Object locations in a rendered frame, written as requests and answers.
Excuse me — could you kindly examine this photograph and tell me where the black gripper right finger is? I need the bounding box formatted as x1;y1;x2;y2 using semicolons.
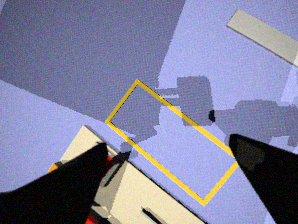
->
229;134;298;224

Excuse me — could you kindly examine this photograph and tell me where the cream flat base plate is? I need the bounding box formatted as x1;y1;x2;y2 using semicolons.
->
47;125;207;224

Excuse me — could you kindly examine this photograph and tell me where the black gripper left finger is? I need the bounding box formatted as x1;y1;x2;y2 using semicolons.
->
0;143;108;224

